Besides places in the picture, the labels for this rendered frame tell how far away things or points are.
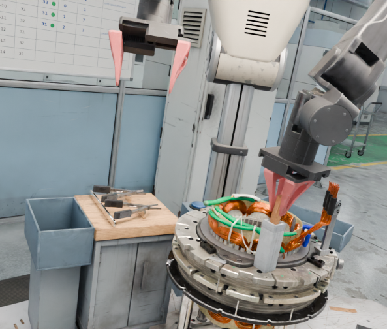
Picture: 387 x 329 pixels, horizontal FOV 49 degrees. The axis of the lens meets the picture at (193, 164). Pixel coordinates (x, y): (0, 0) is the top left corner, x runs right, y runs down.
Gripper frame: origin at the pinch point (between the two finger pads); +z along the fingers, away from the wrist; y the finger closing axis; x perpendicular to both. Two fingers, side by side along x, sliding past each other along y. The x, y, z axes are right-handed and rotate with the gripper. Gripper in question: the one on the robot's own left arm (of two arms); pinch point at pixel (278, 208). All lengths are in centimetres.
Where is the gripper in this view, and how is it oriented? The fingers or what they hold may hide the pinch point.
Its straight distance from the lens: 72.5
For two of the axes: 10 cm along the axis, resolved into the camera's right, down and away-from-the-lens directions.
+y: 7.0, 3.9, -6.0
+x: 6.7, -0.9, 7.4
